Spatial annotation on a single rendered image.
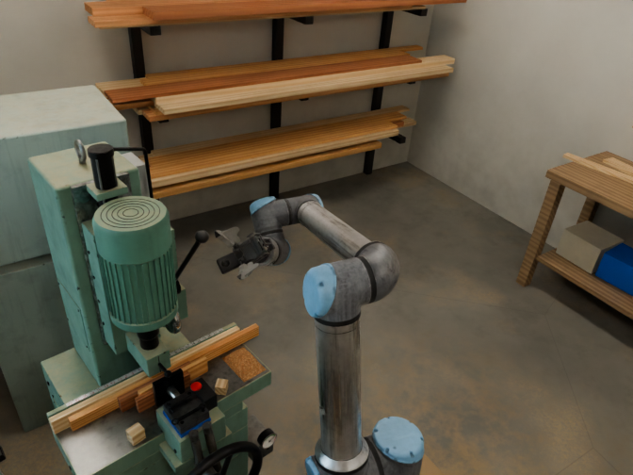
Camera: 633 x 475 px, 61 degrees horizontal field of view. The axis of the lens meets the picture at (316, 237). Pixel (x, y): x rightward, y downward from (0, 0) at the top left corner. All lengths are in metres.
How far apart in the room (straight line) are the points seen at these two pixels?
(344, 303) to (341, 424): 0.36
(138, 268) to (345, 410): 0.62
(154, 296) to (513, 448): 2.02
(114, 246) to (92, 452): 0.59
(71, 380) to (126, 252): 0.75
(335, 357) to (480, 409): 1.77
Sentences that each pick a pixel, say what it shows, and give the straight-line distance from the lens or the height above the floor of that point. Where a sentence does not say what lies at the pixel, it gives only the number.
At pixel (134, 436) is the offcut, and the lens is 1.58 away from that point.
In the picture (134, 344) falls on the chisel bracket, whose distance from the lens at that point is 1.62.
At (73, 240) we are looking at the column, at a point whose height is 1.36.
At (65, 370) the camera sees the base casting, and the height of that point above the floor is 0.80.
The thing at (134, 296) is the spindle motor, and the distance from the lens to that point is 1.39.
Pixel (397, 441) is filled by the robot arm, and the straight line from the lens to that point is 1.63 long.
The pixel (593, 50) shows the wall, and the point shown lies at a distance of 4.08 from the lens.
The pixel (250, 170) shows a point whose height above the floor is 0.54.
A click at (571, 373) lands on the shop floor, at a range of 3.40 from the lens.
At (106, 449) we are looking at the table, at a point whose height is 0.90.
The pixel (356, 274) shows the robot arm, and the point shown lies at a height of 1.45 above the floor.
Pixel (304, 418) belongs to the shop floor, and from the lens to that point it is 2.76.
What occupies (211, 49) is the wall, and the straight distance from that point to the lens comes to 3.84.
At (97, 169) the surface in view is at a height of 1.58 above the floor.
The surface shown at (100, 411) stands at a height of 0.92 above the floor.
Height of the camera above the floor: 2.18
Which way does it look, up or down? 33 degrees down
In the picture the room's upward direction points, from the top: 5 degrees clockwise
